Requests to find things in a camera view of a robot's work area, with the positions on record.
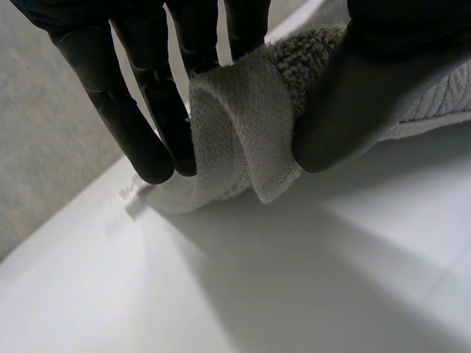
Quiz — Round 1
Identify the grey towel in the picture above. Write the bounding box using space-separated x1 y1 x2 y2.
118 25 471 215

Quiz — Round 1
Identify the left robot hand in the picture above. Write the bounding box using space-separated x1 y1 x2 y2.
10 0 471 185

